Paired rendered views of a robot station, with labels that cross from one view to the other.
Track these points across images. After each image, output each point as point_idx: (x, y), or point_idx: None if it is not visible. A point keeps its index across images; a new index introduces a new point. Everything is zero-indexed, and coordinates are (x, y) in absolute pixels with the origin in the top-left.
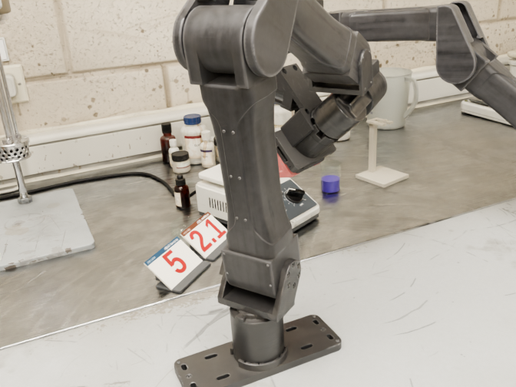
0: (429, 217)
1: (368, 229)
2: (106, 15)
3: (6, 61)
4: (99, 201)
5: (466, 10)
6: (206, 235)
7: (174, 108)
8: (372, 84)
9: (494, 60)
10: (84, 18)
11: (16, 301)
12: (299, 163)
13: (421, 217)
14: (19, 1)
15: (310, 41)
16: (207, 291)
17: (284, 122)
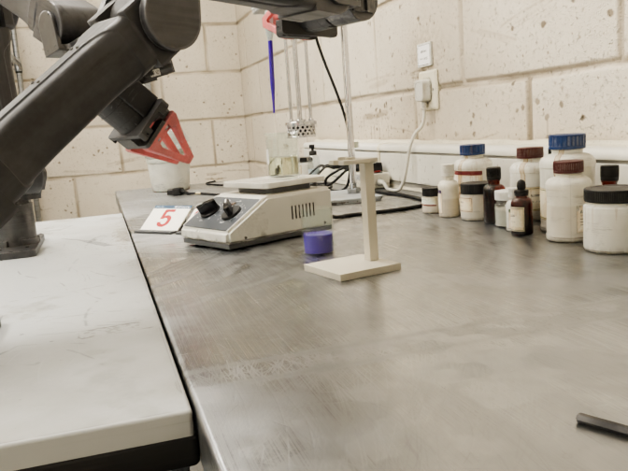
0: (166, 286)
1: (172, 265)
2: (487, 11)
3: (432, 65)
4: (350, 206)
5: None
6: None
7: (533, 142)
8: (58, 49)
9: (111, 19)
10: (474, 17)
11: None
12: (112, 134)
13: (171, 283)
14: (440, 4)
15: (4, 6)
16: (126, 236)
17: (541, 183)
